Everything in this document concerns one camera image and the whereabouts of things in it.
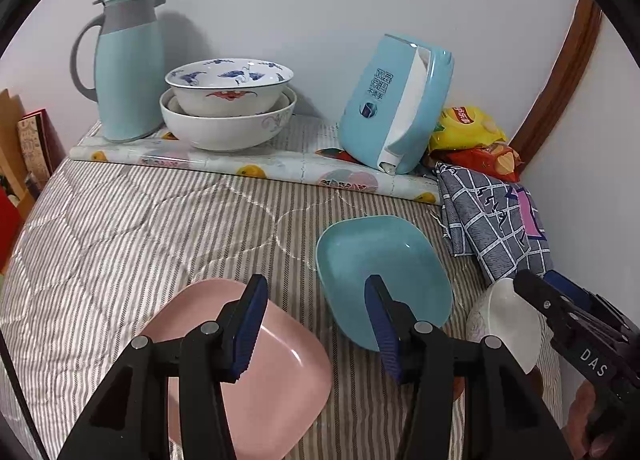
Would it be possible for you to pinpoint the person's right hand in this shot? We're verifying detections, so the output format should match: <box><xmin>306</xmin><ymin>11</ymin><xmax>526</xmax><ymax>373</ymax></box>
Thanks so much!
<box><xmin>562</xmin><ymin>381</ymin><xmax>598</xmax><ymax>460</ymax></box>

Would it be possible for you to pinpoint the brown wooden door frame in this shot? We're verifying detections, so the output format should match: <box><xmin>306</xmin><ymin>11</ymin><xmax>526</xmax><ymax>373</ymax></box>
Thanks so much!
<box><xmin>510</xmin><ymin>0</ymin><xmax>603</xmax><ymax>171</ymax></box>

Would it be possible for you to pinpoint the pink square plate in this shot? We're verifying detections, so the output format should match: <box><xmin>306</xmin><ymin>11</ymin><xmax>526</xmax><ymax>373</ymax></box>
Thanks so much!
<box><xmin>131</xmin><ymin>278</ymin><xmax>333</xmax><ymax>460</ymax></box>

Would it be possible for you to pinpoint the large white bowl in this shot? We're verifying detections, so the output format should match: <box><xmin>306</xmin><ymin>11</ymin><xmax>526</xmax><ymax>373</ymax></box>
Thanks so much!
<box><xmin>159</xmin><ymin>87</ymin><xmax>298</xmax><ymax>152</ymax></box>

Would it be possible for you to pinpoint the red patterned book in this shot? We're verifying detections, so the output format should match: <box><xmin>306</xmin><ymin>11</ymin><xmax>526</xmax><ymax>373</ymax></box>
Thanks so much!
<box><xmin>16</xmin><ymin>109</ymin><xmax>68</xmax><ymax>191</ymax></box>

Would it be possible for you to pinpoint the red box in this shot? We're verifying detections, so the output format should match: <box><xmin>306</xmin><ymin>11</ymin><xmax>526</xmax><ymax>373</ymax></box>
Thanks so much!
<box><xmin>0</xmin><ymin>187</ymin><xmax>25</xmax><ymax>273</ymax></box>

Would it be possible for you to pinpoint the small white bowl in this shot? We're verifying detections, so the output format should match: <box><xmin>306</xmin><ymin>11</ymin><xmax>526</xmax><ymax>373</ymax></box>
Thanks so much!
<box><xmin>465</xmin><ymin>277</ymin><xmax>543</xmax><ymax>376</ymax></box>

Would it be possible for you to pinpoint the red chip bag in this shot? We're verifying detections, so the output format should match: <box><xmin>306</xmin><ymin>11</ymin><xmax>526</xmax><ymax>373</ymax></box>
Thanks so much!
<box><xmin>440</xmin><ymin>141</ymin><xmax>523</xmax><ymax>183</ymax></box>

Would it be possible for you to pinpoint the light blue square plate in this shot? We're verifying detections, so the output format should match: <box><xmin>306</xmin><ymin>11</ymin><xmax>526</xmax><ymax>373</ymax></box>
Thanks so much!
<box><xmin>316</xmin><ymin>215</ymin><xmax>454</xmax><ymax>352</ymax></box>

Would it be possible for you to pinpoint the yellow chip bag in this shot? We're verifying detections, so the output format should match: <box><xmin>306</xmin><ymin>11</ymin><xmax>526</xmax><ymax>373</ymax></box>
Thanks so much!
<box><xmin>427</xmin><ymin>106</ymin><xmax>507</xmax><ymax>153</ymax></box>

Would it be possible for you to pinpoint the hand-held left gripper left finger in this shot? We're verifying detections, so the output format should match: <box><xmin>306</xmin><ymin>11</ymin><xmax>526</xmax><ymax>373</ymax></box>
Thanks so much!
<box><xmin>57</xmin><ymin>274</ymin><xmax>271</xmax><ymax>460</ymax></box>

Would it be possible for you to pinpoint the brown cardboard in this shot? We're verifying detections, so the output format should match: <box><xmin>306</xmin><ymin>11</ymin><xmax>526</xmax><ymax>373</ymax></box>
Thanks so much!
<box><xmin>0</xmin><ymin>88</ymin><xmax>41</xmax><ymax>201</ymax></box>

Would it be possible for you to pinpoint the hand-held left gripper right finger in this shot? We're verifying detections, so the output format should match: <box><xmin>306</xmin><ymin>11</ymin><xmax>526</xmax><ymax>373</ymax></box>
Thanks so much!
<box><xmin>364</xmin><ymin>274</ymin><xmax>571</xmax><ymax>460</ymax></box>

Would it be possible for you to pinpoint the striped quilt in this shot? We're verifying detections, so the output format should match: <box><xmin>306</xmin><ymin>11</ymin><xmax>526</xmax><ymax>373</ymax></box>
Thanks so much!
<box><xmin>0</xmin><ymin>117</ymin><xmax>561</xmax><ymax>460</ymax></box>

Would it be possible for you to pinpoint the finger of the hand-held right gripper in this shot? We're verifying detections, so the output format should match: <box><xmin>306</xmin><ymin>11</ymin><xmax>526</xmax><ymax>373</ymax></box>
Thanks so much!
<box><xmin>514</xmin><ymin>270</ymin><xmax>628</xmax><ymax>346</ymax></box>
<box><xmin>542</xmin><ymin>271</ymin><xmax>640</xmax><ymax>341</ymax></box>

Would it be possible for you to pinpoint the blue patterned porcelain bowl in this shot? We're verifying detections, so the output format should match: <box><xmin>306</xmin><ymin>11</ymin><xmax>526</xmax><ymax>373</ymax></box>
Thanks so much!
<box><xmin>165</xmin><ymin>58</ymin><xmax>295</xmax><ymax>118</ymax></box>

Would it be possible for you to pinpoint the light blue electric kettle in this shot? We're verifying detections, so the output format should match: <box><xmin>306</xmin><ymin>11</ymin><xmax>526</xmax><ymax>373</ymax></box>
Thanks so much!
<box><xmin>339</xmin><ymin>34</ymin><xmax>455</xmax><ymax>176</ymax></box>

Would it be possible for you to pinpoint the fruit print plastic tablecloth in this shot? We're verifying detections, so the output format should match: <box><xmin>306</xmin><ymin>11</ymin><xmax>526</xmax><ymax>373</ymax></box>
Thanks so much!
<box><xmin>69</xmin><ymin>117</ymin><xmax>441</xmax><ymax>206</ymax></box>

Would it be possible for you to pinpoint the light blue thermos jug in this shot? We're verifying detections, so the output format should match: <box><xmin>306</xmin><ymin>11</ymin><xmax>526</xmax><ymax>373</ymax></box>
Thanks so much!
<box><xmin>70</xmin><ymin>0</ymin><xmax>167</xmax><ymax>143</ymax></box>

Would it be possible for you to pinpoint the grey checked cloth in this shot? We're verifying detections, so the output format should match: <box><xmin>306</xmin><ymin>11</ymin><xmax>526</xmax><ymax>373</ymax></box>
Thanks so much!
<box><xmin>434</xmin><ymin>161</ymin><xmax>553</xmax><ymax>286</ymax></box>

